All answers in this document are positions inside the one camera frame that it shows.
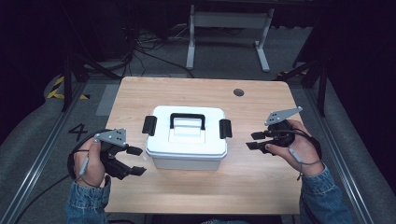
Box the yellow black floor tape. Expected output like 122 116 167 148
46 76 92 101

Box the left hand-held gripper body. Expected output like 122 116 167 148
93 128 134 181

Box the metal floor rail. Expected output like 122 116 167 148
303 87 376 224
0 81 89 224

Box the grey cable plug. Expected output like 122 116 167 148
78 155 92 177
288 147 304 164

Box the bundle of black floor cables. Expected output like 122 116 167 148
122 26 195 79

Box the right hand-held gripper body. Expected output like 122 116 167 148
260 105 304 154

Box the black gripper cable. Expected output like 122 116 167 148
13 128 112 224
267 126 323 182

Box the white storage box black handle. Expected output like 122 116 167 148
141 105 233 172

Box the black tripod stand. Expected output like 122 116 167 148
60 51 123 113
276 58 332 119

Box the white metal desk frame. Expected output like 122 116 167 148
185 4 276 74

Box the person's left hand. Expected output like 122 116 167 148
74 137 107 189

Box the person's right hand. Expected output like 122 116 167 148
264 119 325 177

